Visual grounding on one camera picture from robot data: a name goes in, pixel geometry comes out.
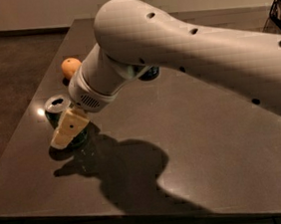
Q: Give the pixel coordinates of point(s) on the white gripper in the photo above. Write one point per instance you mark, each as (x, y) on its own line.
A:
(85, 94)

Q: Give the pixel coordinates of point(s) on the green La Croix can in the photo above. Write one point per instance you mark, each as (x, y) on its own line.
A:
(54, 107)

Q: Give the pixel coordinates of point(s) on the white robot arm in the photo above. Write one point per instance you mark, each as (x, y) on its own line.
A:
(132, 36)

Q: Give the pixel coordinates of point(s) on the blue Pepsi can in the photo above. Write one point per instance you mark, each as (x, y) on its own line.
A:
(150, 74)

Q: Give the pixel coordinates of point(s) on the orange fruit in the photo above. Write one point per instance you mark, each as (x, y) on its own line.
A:
(69, 67)

